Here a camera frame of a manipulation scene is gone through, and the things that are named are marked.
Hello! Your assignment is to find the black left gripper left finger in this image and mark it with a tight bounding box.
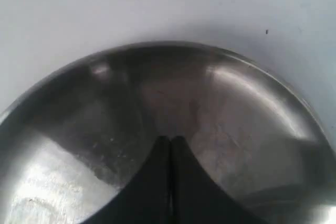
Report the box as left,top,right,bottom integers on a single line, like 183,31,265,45
83,136,170,223

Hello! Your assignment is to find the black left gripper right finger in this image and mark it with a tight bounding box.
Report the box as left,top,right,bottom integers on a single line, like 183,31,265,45
170,136,265,223

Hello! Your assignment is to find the round stainless steel plate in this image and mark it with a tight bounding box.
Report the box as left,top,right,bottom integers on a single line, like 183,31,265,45
1,42,335,223

